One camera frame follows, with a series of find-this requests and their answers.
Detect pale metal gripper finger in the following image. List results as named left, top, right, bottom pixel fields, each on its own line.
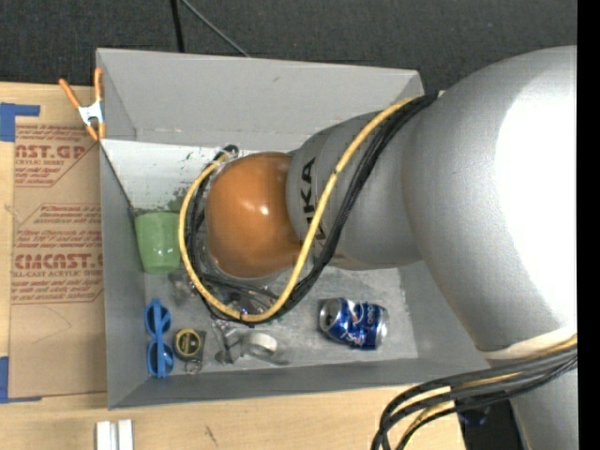
left=228, top=322, right=247, bottom=364
left=213, top=321, right=231, bottom=364

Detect white tape roll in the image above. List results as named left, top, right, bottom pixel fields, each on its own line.
left=242, top=330, right=293, bottom=368

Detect black and yellow tape measure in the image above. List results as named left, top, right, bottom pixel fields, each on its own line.
left=172, top=327, right=208, bottom=375

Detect blue sunglasses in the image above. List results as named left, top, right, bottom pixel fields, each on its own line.
left=142, top=297, right=176, bottom=380

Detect green cup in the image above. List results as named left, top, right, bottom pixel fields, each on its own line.
left=133, top=211, right=184, bottom=274

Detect crushed blue drink can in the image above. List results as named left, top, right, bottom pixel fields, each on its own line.
left=318, top=296, right=391, bottom=352

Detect brown cardboard board red print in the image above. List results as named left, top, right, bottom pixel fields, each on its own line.
left=0, top=81, right=110, bottom=403

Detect grey metal bin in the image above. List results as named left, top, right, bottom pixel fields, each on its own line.
left=95, top=48, right=491, bottom=411

